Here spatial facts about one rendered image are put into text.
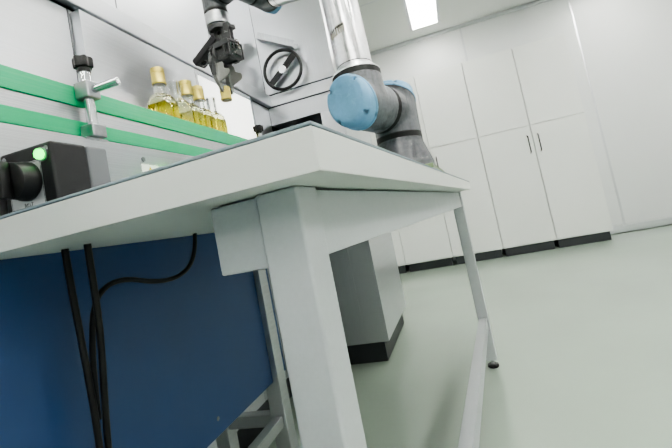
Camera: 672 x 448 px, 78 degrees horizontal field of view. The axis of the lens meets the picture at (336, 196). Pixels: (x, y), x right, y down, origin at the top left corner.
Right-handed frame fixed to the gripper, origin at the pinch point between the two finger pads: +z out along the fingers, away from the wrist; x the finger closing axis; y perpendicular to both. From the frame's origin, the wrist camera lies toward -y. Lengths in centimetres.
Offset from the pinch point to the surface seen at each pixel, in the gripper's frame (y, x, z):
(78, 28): -8.6, -40.4, -9.9
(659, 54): 219, 446, -61
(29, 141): 27, -74, 32
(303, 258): 65, -76, 52
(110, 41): -9.3, -31.5, -9.8
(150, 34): -13.5, -13.7, -19.4
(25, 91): 25, -73, 24
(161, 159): 22, -50, 31
